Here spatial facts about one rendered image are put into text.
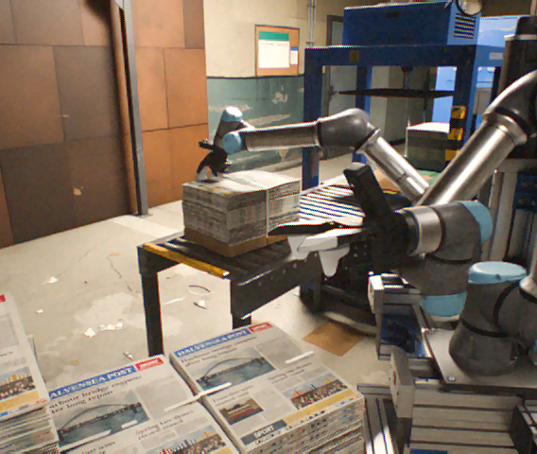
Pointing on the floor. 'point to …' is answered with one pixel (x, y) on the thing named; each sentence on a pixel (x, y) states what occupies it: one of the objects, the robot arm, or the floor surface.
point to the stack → (214, 401)
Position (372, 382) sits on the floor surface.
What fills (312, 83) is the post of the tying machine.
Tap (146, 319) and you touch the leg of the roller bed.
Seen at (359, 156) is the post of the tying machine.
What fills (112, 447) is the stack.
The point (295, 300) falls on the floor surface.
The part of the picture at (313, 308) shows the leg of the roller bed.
